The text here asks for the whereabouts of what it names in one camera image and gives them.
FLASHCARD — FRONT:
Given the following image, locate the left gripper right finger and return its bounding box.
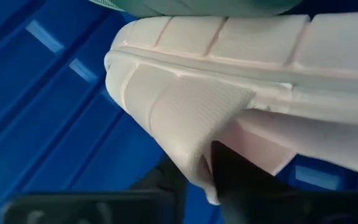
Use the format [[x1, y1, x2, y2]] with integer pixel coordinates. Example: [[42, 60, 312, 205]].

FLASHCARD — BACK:
[[211, 139, 358, 224]]

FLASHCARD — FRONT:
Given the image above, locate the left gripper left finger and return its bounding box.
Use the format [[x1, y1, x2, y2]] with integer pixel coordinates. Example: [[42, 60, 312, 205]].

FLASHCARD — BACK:
[[0, 158, 188, 224]]

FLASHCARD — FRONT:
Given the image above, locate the pink foam slide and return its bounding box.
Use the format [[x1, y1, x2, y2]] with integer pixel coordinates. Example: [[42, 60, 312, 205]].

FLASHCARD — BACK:
[[103, 12, 358, 206]]

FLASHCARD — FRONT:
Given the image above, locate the green foam slide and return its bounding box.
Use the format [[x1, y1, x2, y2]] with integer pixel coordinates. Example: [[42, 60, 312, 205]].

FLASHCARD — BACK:
[[88, 0, 304, 18]]

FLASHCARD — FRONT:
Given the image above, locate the blue plastic bin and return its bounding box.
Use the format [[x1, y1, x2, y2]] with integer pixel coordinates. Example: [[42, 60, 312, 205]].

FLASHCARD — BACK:
[[0, 0, 358, 224]]

